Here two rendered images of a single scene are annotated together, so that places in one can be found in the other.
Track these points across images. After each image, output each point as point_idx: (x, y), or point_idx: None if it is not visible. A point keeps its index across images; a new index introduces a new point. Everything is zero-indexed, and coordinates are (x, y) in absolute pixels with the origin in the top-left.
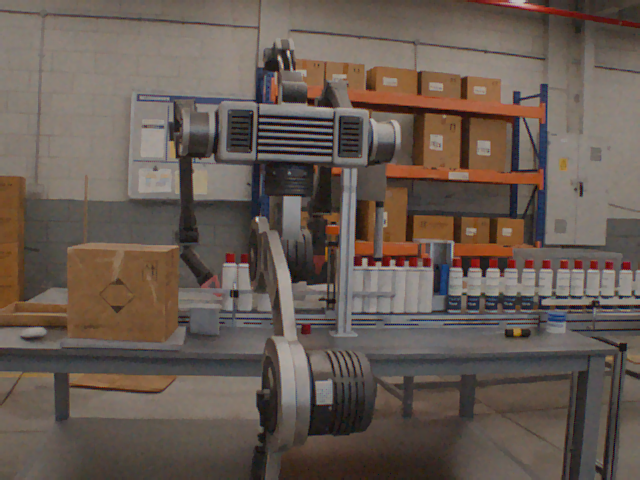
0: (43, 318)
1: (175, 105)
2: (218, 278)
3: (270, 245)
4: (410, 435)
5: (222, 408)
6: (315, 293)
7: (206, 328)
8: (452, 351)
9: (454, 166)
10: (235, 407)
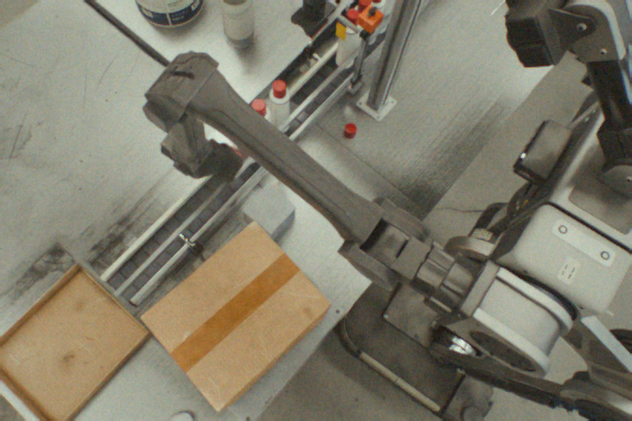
0: (109, 374)
1: (186, 106)
2: None
3: (604, 343)
4: None
5: (3, 17)
6: (334, 78)
7: (285, 226)
8: (517, 98)
9: None
10: (13, 4)
